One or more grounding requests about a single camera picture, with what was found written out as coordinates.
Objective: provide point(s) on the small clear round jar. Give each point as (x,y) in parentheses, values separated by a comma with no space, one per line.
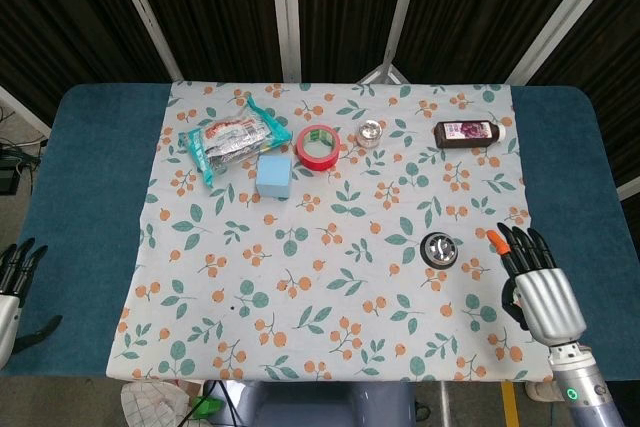
(370,133)

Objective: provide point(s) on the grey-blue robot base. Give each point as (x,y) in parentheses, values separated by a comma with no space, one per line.
(310,404)

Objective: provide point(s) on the green plastic object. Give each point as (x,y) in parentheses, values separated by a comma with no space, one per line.
(206,406)

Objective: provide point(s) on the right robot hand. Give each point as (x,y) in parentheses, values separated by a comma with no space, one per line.
(545,297)

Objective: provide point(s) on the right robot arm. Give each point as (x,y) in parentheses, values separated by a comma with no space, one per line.
(582,387)

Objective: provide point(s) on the silver teal snack bag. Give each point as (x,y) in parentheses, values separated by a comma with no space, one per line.
(230,139)

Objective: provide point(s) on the brown bottle white cap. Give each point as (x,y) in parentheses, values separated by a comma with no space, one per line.
(465,133)

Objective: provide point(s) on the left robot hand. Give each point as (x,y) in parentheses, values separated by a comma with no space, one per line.
(7,312)

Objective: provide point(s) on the floral orange leaf tablecloth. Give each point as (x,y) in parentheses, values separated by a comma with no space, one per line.
(320,257)

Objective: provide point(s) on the white shoe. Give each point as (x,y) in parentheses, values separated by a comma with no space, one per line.
(542,391)

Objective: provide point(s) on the grey metal stand foot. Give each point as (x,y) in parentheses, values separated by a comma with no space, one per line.
(382,74)

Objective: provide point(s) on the red tape roll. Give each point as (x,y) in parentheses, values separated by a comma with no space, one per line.
(305,158)

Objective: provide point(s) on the teal table cover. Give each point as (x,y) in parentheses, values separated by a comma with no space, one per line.
(90,172)

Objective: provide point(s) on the light blue foam cube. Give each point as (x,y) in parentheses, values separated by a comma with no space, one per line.
(273,176)

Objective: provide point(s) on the white screen frame post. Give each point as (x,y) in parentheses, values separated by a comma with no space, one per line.
(630,190)
(25,112)
(402,12)
(550,27)
(285,12)
(145,17)

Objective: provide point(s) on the dark slatted screen backdrop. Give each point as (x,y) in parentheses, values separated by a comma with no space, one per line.
(220,7)

